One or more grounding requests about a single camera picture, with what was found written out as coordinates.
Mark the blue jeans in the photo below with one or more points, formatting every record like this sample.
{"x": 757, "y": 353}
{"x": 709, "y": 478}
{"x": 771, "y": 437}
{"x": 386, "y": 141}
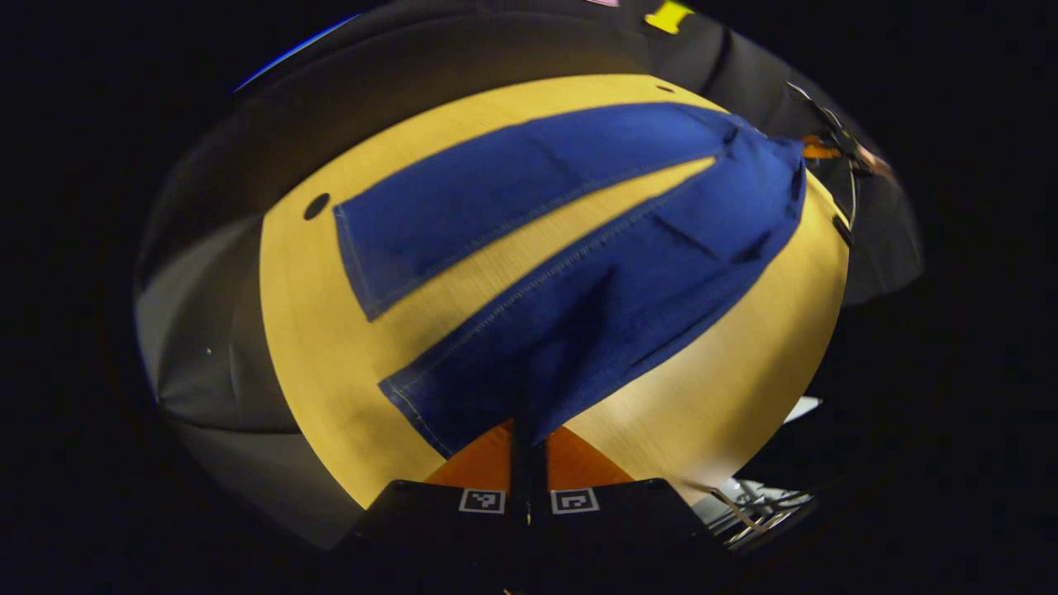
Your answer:
{"x": 595, "y": 306}

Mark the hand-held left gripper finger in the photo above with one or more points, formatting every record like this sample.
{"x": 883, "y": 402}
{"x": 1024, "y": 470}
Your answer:
{"x": 538, "y": 496}
{"x": 519, "y": 496}

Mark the metal table frame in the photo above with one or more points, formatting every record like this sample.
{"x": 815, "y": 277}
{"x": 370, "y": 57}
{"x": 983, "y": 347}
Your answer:
{"x": 760, "y": 512}

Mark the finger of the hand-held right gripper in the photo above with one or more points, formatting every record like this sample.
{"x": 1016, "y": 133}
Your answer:
{"x": 820, "y": 149}

